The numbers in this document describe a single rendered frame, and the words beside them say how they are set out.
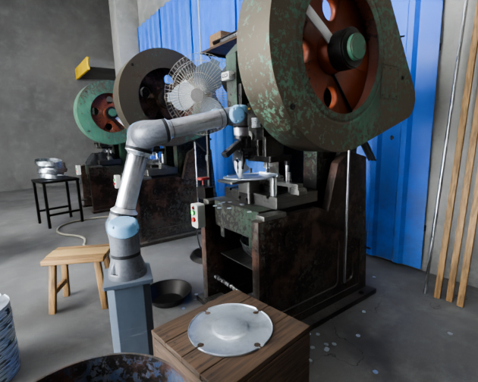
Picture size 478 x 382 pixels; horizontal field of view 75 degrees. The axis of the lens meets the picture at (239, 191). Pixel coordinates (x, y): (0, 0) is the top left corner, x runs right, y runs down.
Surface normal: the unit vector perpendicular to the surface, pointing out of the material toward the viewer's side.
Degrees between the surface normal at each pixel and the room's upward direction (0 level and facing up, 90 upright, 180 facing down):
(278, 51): 90
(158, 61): 90
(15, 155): 90
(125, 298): 90
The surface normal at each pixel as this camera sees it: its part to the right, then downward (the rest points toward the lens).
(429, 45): -0.81, 0.13
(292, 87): 0.59, 0.13
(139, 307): 0.35, 0.16
